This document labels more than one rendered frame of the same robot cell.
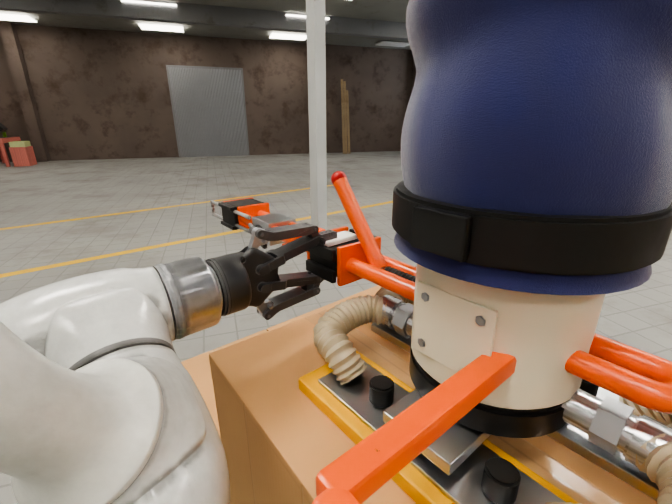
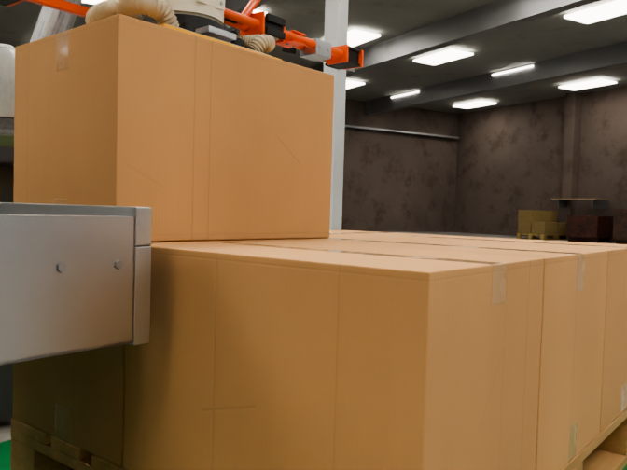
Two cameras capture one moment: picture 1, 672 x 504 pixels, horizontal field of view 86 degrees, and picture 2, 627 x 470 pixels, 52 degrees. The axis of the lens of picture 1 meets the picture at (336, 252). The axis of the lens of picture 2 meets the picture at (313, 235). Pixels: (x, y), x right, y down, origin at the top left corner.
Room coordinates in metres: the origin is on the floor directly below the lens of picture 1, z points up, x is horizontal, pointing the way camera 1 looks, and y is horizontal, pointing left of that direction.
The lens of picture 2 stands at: (0.33, -1.67, 0.61)
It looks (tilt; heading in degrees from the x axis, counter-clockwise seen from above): 2 degrees down; 78
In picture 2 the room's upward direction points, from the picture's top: 2 degrees clockwise
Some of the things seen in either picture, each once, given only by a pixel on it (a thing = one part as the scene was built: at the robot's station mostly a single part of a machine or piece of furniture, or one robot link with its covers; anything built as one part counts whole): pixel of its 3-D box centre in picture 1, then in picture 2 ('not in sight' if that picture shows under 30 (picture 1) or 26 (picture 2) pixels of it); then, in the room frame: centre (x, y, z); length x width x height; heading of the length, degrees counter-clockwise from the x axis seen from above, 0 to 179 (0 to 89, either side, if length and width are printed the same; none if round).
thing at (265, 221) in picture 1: (274, 228); (315, 49); (0.70, 0.12, 1.06); 0.07 x 0.07 x 0.04; 39
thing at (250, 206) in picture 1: (246, 212); (345, 57); (0.81, 0.20, 1.07); 0.08 x 0.07 x 0.05; 39
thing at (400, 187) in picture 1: (511, 210); not in sight; (0.33, -0.17, 1.19); 0.23 x 0.23 x 0.04
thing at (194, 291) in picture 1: (189, 295); not in sight; (0.39, 0.18, 1.07); 0.09 x 0.06 x 0.09; 40
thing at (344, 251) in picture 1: (343, 253); (262, 29); (0.53, -0.01, 1.07); 0.10 x 0.08 x 0.06; 129
